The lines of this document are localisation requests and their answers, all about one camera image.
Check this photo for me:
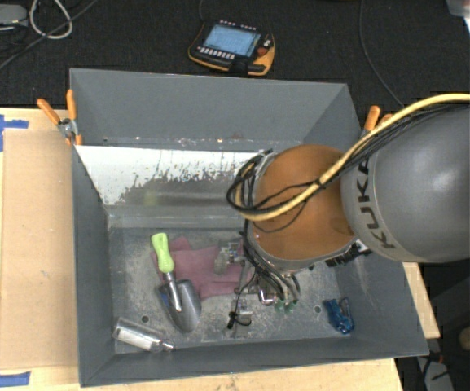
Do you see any brown cardboard board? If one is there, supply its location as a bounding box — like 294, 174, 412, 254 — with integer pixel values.
0, 130, 81, 371

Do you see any grey metal bin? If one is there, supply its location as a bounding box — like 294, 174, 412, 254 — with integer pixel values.
68, 68, 430, 387

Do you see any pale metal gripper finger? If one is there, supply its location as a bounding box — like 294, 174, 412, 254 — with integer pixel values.
213, 240, 247, 275
228, 302, 255, 339

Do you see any blue clip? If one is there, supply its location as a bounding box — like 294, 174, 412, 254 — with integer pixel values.
323, 297, 356, 336

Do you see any clear glass bottle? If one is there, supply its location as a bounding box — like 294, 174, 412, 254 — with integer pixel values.
112, 317, 175, 354

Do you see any green-handled metal trowel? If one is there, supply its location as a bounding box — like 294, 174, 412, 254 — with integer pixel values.
150, 232, 203, 334

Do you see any pink cloth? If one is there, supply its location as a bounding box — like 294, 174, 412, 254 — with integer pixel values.
159, 236, 256, 301

